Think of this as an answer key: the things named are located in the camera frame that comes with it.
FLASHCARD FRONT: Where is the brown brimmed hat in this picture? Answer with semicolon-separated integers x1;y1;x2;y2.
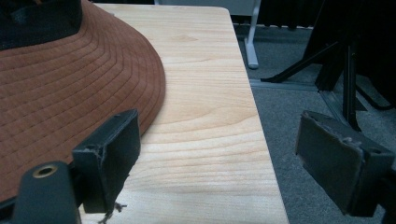
0;0;166;203

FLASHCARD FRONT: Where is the black metal stand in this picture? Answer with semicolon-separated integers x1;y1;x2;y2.
261;0;396;133

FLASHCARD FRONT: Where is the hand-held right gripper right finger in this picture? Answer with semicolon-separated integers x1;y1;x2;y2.
294;110;396;217

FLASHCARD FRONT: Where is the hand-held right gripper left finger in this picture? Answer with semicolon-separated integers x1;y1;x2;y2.
71;108;142;215

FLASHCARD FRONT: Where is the white table leg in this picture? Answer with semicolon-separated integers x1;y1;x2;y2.
243;0;262;70

